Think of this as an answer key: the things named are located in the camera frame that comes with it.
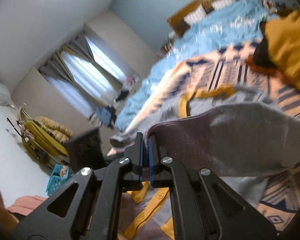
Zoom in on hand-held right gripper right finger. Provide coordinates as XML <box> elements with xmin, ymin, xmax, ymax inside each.
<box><xmin>147</xmin><ymin>135</ymin><xmax>278</xmax><ymax>240</ymax></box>

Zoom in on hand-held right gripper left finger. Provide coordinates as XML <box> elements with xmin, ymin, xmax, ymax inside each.
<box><xmin>14</xmin><ymin>132</ymin><xmax>144</xmax><ymax>240</ymax></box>

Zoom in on grey purple knit cardigan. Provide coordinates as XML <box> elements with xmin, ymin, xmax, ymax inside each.
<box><xmin>109</xmin><ymin>84</ymin><xmax>300</xmax><ymax>240</ymax></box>

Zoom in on tan puffer jacket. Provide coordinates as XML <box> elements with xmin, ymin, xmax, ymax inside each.
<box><xmin>35</xmin><ymin>116</ymin><xmax>74</xmax><ymax>143</ymax></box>

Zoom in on blue denim clothing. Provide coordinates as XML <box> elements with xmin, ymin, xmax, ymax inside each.
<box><xmin>90</xmin><ymin>106</ymin><xmax>118</xmax><ymax>129</ymax></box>

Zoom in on blue plastic basket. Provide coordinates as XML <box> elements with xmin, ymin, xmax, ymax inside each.
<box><xmin>46</xmin><ymin>164</ymin><xmax>72</xmax><ymax>197</ymax></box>

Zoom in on olive yellow hanging garment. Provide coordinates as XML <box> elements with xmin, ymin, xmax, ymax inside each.
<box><xmin>24</xmin><ymin>120</ymin><xmax>69</xmax><ymax>157</ymax></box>

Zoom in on black cloth on ledge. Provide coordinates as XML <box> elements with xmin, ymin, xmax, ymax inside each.
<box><xmin>116</xmin><ymin>90</ymin><xmax>129</xmax><ymax>102</ymax></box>

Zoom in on white sheer curtain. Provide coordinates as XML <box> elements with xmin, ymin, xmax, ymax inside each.
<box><xmin>62</xmin><ymin>37</ymin><xmax>130</xmax><ymax>104</ymax></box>

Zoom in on person's pink sweater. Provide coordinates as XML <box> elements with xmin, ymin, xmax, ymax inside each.
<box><xmin>6</xmin><ymin>195</ymin><xmax>48</xmax><ymax>217</ymax></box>

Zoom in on grey yellow curtain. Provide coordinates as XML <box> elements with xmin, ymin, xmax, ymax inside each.
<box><xmin>39</xmin><ymin>34</ymin><xmax>97</xmax><ymax>87</ymax></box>

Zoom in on orange blue patterned blanket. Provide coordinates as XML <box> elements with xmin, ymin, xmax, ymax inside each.
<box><xmin>125</xmin><ymin>42</ymin><xmax>300</xmax><ymax>233</ymax></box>

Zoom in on bedside bottles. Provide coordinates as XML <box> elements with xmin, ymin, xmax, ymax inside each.
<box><xmin>161</xmin><ymin>39</ymin><xmax>177</xmax><ymax>53</ymax></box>

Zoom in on light blue duvet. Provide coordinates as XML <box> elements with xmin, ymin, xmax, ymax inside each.
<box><xmin>115</xmin><ymin>0</ymin><xmax>278</xmax><ymax>132</ymax></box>

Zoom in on rust orange garment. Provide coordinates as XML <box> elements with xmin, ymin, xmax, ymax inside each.
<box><xmin>246</xmin><ymin>55</ymin><xmax>285</xmax><ymax>77</ymax></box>

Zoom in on white patterned pillow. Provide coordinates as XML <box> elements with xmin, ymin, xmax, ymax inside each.
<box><xmin>184</xmin><ymin>5</ymin><xmax>207</xmax><ymax>27</ymax></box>
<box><xmin>212</xmin><ymin>0</ymin><xmax>237</xmax><ymax>12</ymax></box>

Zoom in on black garment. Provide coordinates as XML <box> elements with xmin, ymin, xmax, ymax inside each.
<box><xmin>254</xmin><ymin>39</ymin><xmax>278</xmax><ymax>68</ymax></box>

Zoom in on wooden headboard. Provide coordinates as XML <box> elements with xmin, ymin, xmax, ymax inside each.
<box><xmin>167</xmin><ymin>0</ymin><xmax>258</xmax><ymax>37</ymax></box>

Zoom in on mustard yellow garment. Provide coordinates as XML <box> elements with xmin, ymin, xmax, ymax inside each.
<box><xmin>261</xmin><ymin>10</ymin><xmax>300</xmax><ymax>100</ymax></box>

